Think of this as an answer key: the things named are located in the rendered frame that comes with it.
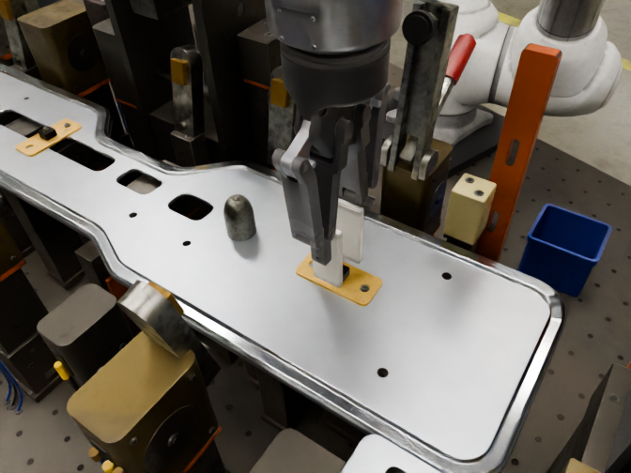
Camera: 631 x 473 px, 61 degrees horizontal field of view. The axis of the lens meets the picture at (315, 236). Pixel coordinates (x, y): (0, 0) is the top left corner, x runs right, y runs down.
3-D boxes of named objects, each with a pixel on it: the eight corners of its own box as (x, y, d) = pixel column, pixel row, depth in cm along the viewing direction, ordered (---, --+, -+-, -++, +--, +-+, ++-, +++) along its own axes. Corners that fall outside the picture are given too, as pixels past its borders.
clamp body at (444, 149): (365, 343, 84) (377, 160, 59) (395, 301, 90) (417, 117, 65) (403, 363, 81) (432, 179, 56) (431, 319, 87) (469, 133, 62)
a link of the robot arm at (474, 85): (417, 75, 128) (431, -23, 113) (495, 90, 123) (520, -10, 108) (397, 107, 117) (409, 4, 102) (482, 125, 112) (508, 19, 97)
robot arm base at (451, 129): (418, 86, 135) (422, 66, 132) (495, 120, 124) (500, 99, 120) (370, 113, 126) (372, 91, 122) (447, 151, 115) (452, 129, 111)
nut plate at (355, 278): (293, 273, 54) (292, 265, 53) (314, 250, 57) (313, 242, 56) (365, 308, 51) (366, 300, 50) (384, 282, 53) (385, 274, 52)
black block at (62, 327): (101, 472, 71) (3, 346, 50) (156, 414, 77) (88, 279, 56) (129, 495, 69) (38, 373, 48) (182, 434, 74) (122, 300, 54)
